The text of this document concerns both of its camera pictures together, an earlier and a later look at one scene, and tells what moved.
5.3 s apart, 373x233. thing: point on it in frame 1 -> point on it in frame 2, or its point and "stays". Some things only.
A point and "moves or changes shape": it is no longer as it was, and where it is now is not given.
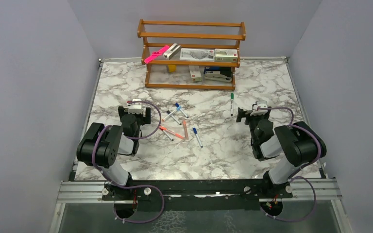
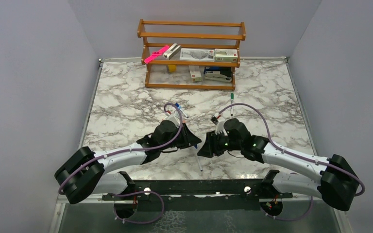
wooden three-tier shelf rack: x=191 y=55 stays
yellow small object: x=172 y=68 stays
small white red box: x=195 y=73 stays
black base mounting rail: x=198 y=192 stays
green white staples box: x=226 y=55 stays
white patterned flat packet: x=197 y=54 stays
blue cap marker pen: x=195 y=132 moves or changes shape
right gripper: x=246 y=113 -> x=211 y=147
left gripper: x=144 y=120 -> x=189 y=139
